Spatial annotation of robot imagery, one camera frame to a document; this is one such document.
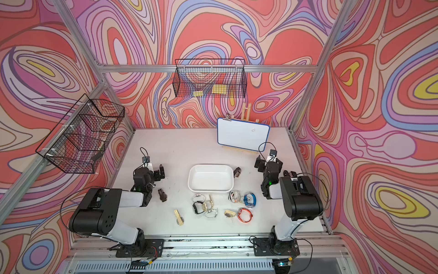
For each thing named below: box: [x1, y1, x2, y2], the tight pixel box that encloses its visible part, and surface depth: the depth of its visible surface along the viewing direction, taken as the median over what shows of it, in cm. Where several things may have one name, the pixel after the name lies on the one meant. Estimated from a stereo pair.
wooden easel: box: [221, 102, 262, 156], surface depth 93 cm
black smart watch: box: [192, 200, 205, 215], surface depth 86 cm
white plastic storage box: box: [187, 163, 235, 193], surface depth 95 cm
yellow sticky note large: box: [211, 83, 227, 95], surface depth 91 cm
